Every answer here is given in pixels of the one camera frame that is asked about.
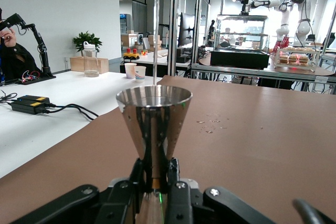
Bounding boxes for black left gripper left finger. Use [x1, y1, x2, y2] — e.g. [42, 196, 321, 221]
[13, 158, 145, 224]

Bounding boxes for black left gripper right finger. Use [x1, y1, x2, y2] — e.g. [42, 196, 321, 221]
[164, 158, 276, 224]

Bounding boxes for steel cone jigger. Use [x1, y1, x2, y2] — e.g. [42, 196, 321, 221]
[115, 84, 194, 224]

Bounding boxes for white blue paper cup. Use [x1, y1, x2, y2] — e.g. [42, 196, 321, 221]
[133, 66, 147, 82]

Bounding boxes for white purple paper cup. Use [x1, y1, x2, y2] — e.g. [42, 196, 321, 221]
[124, 62, 138, 80]

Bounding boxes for black power adapter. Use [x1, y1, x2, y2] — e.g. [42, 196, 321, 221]
[10, 100, 50, 115]
[17, 94, 51, 104]

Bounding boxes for light wooden box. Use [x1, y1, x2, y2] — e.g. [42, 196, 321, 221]
[69, 56, 110, 74]

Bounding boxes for clear bottle white lid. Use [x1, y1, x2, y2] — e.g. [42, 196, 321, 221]
[82, 41, 100, 78]

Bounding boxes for glass display case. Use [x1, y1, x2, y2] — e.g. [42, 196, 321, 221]
[209, 14, 271, 70]

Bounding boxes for stacked cardboard boxes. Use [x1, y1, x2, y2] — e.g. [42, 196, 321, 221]
[148, 34, 163, 51]

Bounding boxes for green potted plant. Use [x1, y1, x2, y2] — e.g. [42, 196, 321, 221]
[72, 31, 103, 57]

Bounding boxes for black background monitor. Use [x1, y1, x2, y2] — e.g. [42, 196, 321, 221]
[177, 12, 196, 48]

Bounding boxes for person in dark jacket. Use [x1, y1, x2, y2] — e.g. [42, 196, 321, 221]
[0, 7, 43, 83]

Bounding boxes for blue drinks fridge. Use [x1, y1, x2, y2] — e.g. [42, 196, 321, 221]
[120, 13, 131, 35]

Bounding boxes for clear rack with buns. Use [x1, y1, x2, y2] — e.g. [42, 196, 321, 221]
[274, 46, 321, 73]

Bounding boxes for black adapter cable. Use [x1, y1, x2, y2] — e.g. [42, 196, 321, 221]
[43, 103, 100, 122]

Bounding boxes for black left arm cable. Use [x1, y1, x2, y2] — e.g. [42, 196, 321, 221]
[292, 199, 336, 224]

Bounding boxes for aluminium frame post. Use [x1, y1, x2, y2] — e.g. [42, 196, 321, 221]
[167, 0, 182, 77]
[191, 0, 206, 65]

